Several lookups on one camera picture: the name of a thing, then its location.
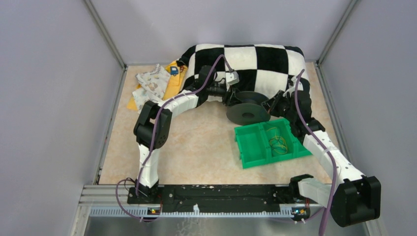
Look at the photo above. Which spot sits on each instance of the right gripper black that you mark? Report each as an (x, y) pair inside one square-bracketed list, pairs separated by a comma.
[(271, 105)]

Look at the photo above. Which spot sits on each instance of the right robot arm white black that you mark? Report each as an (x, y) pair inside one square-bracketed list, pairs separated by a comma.
[(352, 197)]

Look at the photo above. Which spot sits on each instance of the white patterned cloth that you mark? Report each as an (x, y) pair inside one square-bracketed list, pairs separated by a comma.
[(153, 86)]

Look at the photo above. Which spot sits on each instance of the green three-compartment bin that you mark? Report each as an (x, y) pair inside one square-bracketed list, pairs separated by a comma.
[(267, 142)]

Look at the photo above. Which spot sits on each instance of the yellow cloth with truck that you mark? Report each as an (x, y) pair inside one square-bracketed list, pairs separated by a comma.
[(177, 74)]

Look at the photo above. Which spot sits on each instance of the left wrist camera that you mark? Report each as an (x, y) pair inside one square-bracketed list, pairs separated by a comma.
[(231, 78)]

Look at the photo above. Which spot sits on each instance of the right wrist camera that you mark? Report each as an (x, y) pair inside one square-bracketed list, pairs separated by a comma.
[(297, 83)]

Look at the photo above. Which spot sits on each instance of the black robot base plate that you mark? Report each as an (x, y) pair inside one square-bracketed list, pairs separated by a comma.
[(235, 198)]

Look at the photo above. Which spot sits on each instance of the dark grey filament spool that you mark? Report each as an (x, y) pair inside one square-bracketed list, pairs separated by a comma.
[(250, 111)]

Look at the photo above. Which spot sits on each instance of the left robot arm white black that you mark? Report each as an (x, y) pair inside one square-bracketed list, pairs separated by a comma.
[(153, 125)]

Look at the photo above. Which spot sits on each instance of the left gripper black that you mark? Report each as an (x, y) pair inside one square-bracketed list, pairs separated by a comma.
[(226, 100)]

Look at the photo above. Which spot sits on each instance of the grey slotted cable duct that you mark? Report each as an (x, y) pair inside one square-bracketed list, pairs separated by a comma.
[(153, 212)]

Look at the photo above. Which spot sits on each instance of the black white checkered blanket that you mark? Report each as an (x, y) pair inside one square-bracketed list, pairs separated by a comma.
[(263, 68)]

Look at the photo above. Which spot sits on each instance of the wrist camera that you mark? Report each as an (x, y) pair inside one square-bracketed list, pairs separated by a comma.
[(231, 78), (297, 83)]

